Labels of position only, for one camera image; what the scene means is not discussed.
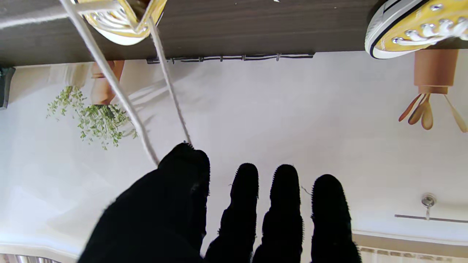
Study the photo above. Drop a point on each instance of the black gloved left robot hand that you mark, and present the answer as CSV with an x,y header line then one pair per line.
x,y
153,219

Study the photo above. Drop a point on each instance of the white shoelace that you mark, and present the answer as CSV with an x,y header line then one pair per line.
x,y
109,79

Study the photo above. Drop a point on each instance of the yellow canvas sneaker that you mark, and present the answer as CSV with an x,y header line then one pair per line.
x,y
120,36
420,20

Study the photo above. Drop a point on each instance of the green plant in terracotta pot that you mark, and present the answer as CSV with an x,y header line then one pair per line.
x,y
98,91

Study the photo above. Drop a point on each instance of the dark grey box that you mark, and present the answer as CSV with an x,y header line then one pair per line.
x,y
5,87

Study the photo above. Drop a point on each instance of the terracotta pot with wooden utensils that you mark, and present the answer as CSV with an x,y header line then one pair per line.
x,y
435,69

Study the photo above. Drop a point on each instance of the wooden wall shelf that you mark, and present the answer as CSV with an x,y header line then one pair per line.
x,y
409,243

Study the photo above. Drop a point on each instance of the metal wall rail with hook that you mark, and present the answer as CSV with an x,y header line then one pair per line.
x,y
428,201

